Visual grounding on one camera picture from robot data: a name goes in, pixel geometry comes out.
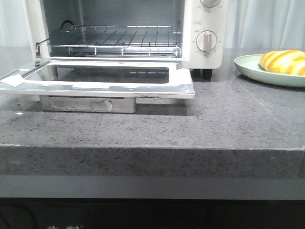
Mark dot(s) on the upper grey oven knob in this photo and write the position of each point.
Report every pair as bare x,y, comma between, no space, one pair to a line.
210,3

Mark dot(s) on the grey oven knob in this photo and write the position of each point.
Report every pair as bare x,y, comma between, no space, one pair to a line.
210,3
206,41

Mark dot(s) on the lower grey oven knob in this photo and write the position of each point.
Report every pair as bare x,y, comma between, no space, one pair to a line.
206,41

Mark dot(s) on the white oven door handle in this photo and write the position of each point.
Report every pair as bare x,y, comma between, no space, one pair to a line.
88,104

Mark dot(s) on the light green round plate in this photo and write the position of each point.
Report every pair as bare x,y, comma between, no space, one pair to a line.
248,65

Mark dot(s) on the open oven glass door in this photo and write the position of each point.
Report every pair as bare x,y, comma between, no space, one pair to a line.
100,78

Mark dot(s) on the white toaster oven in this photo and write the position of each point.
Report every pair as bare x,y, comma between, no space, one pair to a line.
190,17

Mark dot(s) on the metal wire oven rack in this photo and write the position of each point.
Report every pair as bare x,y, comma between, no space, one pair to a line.
113,41

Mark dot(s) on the yellow striped croissant bread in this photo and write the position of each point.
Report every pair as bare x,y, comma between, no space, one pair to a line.
290,62

